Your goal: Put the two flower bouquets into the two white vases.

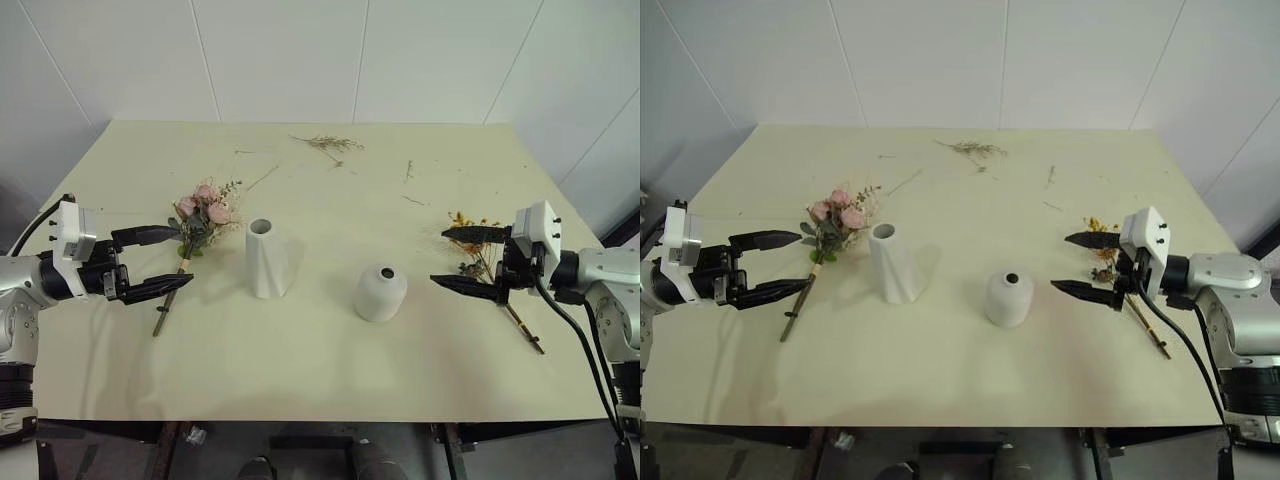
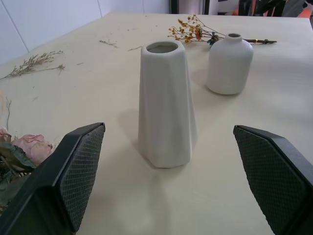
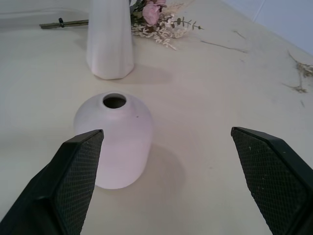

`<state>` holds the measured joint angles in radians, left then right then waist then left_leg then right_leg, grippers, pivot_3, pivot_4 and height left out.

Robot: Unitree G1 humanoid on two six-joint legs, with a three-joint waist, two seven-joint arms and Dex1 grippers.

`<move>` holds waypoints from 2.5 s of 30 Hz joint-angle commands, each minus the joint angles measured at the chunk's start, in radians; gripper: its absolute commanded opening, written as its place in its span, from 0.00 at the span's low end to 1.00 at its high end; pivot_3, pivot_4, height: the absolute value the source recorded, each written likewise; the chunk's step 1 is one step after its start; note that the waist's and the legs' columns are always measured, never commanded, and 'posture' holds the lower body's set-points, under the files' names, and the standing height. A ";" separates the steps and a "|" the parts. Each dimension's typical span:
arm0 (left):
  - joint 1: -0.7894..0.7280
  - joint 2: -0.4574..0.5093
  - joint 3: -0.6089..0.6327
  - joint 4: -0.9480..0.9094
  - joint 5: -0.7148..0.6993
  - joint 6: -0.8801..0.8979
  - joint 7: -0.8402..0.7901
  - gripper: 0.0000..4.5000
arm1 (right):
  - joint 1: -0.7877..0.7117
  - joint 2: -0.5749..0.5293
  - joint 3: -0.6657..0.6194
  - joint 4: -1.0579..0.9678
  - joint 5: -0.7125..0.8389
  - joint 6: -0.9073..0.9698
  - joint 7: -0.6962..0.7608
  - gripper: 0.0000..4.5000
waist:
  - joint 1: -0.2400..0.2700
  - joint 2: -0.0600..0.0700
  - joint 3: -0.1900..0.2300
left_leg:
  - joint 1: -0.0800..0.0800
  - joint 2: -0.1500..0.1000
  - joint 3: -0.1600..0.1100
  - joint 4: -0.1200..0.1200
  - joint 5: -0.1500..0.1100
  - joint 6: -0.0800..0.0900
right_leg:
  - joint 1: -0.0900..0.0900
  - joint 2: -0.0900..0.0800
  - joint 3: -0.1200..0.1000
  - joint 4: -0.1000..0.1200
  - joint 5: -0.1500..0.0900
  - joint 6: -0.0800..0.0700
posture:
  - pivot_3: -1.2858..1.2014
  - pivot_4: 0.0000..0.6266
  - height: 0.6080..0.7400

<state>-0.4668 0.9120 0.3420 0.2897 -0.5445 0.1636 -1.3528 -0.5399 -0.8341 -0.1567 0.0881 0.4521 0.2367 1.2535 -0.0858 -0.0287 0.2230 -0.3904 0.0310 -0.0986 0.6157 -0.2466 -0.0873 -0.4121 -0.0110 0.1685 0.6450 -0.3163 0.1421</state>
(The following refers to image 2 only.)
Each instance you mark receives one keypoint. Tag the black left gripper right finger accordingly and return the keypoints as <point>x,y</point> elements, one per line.
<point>276,176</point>

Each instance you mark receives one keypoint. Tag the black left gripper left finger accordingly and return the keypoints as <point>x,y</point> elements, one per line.
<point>61,176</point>

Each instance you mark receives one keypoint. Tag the short white round vase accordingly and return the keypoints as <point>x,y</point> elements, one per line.
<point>230,66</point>

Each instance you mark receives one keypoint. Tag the tall white faceted vase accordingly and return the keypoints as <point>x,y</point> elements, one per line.
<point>166,107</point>

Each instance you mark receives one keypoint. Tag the pink dried rose bunch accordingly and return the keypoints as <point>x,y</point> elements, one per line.
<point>22,156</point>

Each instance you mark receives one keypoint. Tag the beige dried grass sprig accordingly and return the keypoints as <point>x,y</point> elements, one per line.
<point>34,63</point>

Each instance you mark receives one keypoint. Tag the small dried twig fragment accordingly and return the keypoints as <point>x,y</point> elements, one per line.
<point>108,43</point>

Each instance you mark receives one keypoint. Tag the yellow dried flower sprig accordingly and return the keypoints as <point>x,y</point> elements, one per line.
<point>193,30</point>

